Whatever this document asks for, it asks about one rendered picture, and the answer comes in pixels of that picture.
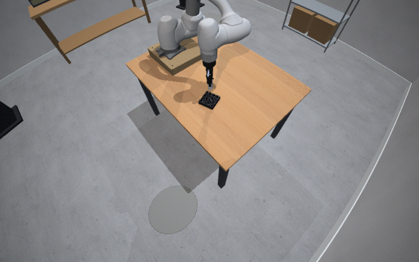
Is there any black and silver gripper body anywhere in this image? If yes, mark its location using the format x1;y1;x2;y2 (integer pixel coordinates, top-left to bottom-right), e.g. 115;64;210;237
202;61;216;73

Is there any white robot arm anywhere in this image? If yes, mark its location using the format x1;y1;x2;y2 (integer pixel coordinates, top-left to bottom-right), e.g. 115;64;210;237
156;0;251;63

